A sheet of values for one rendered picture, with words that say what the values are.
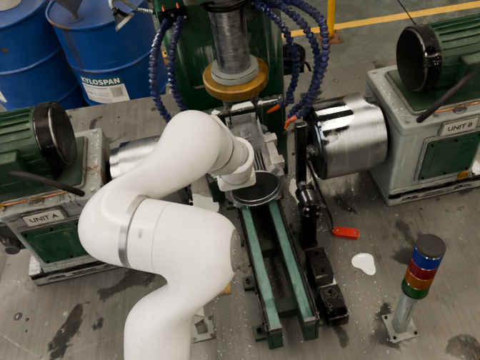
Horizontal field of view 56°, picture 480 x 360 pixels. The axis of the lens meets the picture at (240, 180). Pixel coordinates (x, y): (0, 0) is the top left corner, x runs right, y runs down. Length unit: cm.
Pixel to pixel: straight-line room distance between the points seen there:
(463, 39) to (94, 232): 109
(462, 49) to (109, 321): 127
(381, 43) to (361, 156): 252
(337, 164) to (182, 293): 86
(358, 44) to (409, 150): 245
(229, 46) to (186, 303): 72
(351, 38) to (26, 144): 304
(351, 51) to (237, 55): 260
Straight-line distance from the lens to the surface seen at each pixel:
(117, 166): 135
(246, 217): 142
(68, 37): 279
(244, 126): 138
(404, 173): 151
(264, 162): 131
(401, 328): 136
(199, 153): 64
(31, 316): 160
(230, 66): 120
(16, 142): 128
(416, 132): 138
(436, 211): 163
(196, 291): 60
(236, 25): 114
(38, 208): 134
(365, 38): 389
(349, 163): 139
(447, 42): 136
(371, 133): 137
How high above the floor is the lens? 206
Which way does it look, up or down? 49 degrees down
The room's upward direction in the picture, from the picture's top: 10 degrees counter-clockwise
